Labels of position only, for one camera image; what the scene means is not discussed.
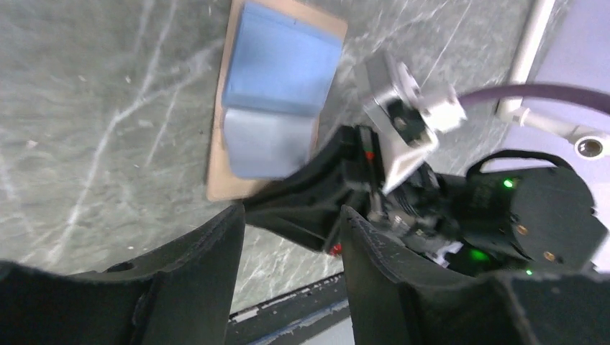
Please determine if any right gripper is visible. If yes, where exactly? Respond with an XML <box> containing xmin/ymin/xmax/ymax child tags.
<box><xmin>242</xmin><ymin>126</ymin><xmax>458</xmax><ymax>253</ymax></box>

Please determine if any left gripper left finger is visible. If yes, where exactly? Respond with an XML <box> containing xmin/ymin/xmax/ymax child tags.
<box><xmin>1</xmin><ymin>205</ymin><xmax>245</xmax><ymax>344</ymax></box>

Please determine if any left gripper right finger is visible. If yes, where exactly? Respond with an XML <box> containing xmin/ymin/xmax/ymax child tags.
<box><xmin>340</xmin><ymin>206</ymin><xmax>609</xmax><ymax>344</ymax></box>

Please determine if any tan leather card holder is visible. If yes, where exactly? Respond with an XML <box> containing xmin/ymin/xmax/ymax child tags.
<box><xmin>206</xmin><ymin>1</ymin><xmax>347</xmax><ymax>201</ymax></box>

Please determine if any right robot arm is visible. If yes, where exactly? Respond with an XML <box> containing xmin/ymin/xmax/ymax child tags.
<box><xmin>243</xmin><ymin>126</ymin><xmax>608</xmax><ymax>275</ymax></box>

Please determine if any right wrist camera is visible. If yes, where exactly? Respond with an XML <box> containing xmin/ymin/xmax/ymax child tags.
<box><xmin>355</xmin><ymin>50</ymin><xmax>467</xmax><ymax>195</ymax></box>

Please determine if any white PVC pipe frame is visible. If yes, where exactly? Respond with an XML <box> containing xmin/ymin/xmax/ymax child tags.
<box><xmin>496</xmin><ymin>1</ymin><xmax>609</xmax><ymax>160</ymax></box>

